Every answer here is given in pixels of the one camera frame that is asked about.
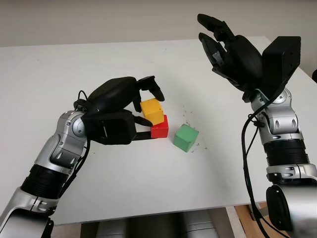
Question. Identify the green wooden block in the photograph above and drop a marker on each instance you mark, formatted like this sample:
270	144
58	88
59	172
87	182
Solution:
184	138

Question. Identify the black object beside table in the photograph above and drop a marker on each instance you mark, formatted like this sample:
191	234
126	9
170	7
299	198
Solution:
314	75

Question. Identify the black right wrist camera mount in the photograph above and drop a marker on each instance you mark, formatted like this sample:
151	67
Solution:
280	62

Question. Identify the black tape strip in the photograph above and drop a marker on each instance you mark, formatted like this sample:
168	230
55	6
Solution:
143	136

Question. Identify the red wooden block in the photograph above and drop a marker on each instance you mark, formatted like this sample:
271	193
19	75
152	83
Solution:
161	130

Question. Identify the silver robot leg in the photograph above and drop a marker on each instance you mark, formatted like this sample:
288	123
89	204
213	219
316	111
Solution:
200	226
111	229

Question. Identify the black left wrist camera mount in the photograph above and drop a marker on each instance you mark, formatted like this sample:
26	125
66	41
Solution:
114	129

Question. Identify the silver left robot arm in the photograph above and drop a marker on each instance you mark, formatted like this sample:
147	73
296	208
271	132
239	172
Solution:
64	143

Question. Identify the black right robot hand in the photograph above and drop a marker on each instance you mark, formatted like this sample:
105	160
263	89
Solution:
245	62

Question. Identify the silver left robot leg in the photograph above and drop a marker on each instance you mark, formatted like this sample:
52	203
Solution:
111	229

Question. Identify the yellow wooden block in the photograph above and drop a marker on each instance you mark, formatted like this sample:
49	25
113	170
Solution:
152	110

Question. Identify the white table leg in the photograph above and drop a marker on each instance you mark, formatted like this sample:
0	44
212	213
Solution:
227	223

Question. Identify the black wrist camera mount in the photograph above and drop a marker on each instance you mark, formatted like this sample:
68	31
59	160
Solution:
280	62
114	129

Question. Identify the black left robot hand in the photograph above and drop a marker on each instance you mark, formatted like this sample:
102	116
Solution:
114	94

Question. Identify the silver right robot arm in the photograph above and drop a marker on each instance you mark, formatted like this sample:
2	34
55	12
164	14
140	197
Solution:
282	124

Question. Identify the silver right robot leg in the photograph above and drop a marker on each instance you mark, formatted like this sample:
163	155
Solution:
200	226

